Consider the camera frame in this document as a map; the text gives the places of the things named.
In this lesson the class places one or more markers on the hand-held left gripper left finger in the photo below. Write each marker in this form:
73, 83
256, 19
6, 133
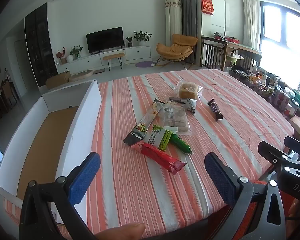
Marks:
86, 175

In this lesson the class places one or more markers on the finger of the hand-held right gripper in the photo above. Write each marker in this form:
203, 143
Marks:
271, 153
297, 146

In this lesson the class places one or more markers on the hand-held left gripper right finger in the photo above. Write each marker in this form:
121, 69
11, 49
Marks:
218, 177

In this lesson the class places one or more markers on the white cardboard box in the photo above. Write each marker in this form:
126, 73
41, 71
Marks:
82, 120

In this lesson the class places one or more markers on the brown chocolate bar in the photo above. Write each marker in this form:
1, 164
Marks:
215, 110

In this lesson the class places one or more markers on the clear bread packet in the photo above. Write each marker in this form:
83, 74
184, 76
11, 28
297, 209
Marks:
188, 91

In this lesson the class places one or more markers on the person's left hand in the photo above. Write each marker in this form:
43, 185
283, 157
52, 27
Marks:
122, 232

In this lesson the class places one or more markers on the green sausage stick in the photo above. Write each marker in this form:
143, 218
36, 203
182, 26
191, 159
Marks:
180, 142

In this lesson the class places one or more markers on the orange striped tablecloth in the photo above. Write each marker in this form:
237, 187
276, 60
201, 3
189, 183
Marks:
140, 192

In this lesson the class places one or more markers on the red snack packet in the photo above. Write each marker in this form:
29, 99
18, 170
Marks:
162, 158

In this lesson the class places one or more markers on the pile of packaged goods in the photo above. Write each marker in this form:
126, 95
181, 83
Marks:
267, 87

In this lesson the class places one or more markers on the green white snack packet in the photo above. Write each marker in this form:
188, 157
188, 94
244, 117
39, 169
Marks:
160, 137

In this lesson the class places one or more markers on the clear cracker packet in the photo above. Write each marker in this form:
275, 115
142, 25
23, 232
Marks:
176, 120

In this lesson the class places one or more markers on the long grey sausage packet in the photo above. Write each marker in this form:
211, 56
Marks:
142, 127

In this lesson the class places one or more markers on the white blue triangular packet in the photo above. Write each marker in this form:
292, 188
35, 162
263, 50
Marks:
191, 104

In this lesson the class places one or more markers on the brown cardboard box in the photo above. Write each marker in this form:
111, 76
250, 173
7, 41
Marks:
57, 80

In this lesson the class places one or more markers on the beige pet bed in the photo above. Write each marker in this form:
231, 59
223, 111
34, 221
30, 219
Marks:
81, 75

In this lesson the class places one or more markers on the green pot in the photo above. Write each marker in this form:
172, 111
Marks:
233, 59

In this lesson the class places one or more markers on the wooden dining table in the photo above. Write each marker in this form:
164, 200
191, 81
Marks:
242, 47

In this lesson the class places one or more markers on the window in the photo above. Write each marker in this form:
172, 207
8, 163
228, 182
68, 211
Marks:
285, 35

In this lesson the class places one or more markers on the wooden dining chair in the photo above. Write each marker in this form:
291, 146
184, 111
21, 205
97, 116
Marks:
212, 55

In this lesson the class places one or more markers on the plant in round white vase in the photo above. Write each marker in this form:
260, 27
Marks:
75, 53

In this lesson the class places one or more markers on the red flowers in vase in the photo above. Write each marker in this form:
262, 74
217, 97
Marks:
61, 55

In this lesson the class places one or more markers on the wooden bench stool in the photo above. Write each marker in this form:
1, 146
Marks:
113, 55

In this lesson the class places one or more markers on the purple floor mat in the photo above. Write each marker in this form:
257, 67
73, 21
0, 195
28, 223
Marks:
143, 64

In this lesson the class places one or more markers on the white television cabinet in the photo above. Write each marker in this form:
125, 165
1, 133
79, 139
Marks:
137, 52

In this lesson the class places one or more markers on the black television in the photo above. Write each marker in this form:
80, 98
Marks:
105, 40

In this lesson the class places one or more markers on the white curtain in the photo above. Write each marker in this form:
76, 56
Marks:
250, 17

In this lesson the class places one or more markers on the orange rocking chair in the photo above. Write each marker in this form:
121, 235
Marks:
176, 46

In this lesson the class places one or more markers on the small dark-pot plant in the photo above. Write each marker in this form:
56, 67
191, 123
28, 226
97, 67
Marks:
129, 42

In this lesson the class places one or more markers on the black glass cabinet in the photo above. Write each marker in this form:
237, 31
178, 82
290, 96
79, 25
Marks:
38, 42

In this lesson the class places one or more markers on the large leafy potted plant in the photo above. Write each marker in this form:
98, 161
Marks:
141, 37

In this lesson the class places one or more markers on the cloth-covered standing air conditioner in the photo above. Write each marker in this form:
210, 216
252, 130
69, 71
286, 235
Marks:
172, 20

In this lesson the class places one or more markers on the grey curtain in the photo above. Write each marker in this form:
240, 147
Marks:
187, 10

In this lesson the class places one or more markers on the red wall hanging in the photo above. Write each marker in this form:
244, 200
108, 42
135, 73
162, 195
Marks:
207, 5

